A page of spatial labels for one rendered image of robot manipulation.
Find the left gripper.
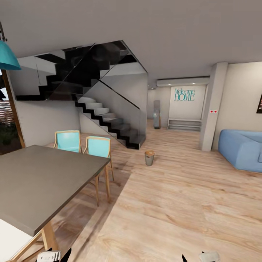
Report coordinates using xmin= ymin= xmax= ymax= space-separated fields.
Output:
xmin=48 ymin=248 xmax=72 ymax=262

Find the trash can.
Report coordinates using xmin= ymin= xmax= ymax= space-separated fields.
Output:
xmin=144 ymin=151 xmax=155 ymax=166

